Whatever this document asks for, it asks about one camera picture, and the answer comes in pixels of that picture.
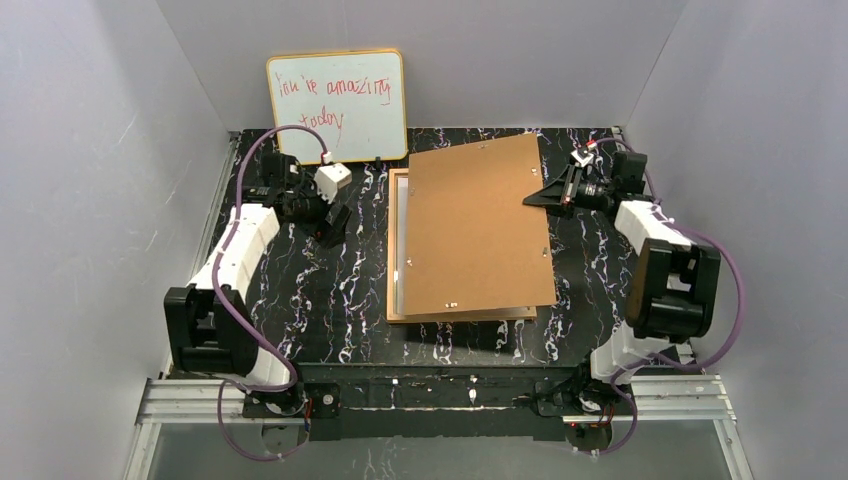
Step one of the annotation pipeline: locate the colour street photo print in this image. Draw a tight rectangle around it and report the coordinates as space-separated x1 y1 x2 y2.
394 175 408 315

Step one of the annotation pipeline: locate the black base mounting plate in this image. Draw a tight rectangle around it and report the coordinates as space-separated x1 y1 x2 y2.
244 376 633 443

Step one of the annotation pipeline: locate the aluminium front rail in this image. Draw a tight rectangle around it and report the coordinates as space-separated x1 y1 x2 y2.
136 374 737 424

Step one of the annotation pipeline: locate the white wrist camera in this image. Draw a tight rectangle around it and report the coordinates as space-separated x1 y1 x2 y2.
571 147 595 168
314 163 352 204

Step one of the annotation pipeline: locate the orange rimmed whiteboard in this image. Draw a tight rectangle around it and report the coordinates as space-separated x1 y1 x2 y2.
266 49 408 163

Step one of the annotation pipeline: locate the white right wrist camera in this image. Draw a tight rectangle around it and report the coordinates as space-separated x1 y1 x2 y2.
571 147 595 168

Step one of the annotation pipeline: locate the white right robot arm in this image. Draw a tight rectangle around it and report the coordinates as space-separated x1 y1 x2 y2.
522 149 722 385

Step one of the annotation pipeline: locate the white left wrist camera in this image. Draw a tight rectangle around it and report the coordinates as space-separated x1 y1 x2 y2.
314 163 352 204

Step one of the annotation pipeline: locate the light wooden picture frame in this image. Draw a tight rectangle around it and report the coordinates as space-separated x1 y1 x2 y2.
386 168 538 325

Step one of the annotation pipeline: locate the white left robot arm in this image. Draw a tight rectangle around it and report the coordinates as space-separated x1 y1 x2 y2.
163 153 352 392

